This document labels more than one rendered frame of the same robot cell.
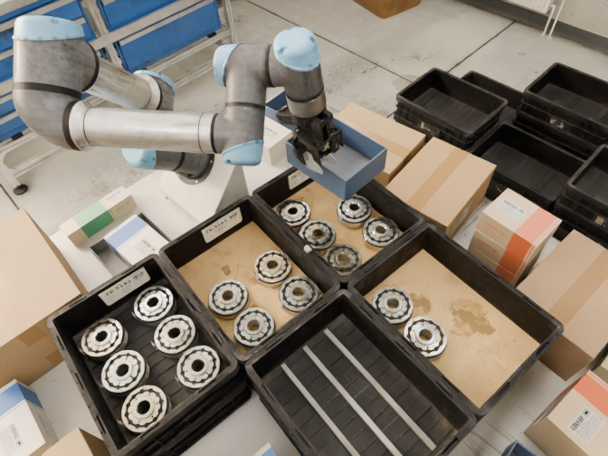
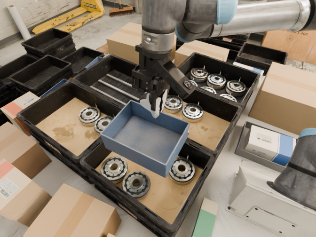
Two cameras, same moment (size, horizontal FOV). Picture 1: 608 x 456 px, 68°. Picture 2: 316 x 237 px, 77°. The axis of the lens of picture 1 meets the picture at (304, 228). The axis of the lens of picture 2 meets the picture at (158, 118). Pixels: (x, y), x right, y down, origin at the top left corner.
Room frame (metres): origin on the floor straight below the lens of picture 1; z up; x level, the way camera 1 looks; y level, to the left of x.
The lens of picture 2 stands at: (1.14, -0.19, 1.56)
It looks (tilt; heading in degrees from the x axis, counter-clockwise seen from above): 49 degrees down; 159
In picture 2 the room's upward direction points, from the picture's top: straight up
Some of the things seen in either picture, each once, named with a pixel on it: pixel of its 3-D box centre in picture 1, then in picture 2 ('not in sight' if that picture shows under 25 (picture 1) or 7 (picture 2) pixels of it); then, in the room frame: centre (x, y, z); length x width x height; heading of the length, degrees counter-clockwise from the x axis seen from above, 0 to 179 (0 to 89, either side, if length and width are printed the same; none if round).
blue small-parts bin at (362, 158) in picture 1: (335, 155); (146, 135); (0.81, -0.09, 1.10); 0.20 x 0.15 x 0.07; 41
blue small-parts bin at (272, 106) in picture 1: (295, 112); not in sight; (1.45, -0.01, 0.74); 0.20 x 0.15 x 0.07; 44
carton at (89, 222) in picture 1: (99, 215); not in sight; (1.00, 0.69, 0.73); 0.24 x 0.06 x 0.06; 131
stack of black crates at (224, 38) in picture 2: not in sight; (225, 45); (-0.61, 1.34, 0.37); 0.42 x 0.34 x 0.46; 40
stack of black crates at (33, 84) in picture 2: not in sight; (51, 90); (-0.50, -0.59, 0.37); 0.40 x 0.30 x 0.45; 130
